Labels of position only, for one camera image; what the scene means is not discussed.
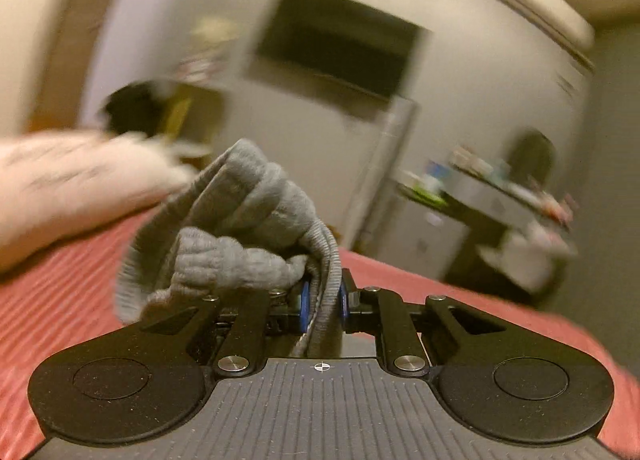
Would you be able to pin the grey fluffy chair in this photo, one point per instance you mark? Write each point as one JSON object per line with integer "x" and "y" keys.
{"x": 533, "y": 260}

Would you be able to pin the pink white pillow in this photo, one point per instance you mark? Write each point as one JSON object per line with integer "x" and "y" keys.
{"x": 57, "y": 184}

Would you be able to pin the round vanity mirror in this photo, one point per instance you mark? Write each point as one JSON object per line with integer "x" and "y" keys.
{"x": 531, "y": 158}

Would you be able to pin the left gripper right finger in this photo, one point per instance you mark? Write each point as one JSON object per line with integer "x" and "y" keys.
{"x": 495, "y": 377}

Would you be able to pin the black bag on floor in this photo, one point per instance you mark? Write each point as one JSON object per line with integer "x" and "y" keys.
{"x": 135, "y": 107}

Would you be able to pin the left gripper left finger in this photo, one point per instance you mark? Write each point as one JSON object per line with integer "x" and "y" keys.
{"x": 143, "y": 380}

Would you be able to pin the grey sweat pants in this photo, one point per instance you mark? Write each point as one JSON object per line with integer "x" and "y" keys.
{"x": 241, "y": 224}

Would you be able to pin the grey vanity desk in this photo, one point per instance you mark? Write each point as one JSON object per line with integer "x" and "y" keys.
{"x": 490, "y": 211}

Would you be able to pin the blue white canister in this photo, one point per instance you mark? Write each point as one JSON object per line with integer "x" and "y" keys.
{"x": 433, "y": 177}

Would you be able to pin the white standing panel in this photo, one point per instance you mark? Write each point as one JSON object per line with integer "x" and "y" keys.
{"x": 379, "y": 166}

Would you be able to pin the wooden room door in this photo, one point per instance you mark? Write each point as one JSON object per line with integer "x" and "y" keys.
{"x": 66, "y": 66}

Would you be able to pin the white air conditioner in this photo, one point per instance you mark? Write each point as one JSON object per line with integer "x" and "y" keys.
{"x": 560, "y": 22}

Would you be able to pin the grey small cabinet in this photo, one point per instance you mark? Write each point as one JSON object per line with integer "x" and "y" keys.
{"x": 403, "y": 231}

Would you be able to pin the yellow leg side table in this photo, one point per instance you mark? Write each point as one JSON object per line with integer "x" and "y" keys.
{"x": 193, "y": 113}

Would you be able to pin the cream flower bouquet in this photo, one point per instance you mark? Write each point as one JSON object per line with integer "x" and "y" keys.
{"x": 208, "y": 50}

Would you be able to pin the red ribbed bed cover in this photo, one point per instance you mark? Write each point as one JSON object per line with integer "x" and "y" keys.
{"x": 63, "y": 295}

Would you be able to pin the wall mounted black television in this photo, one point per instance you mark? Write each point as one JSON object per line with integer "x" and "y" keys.
{"x": 329, "y": 47}

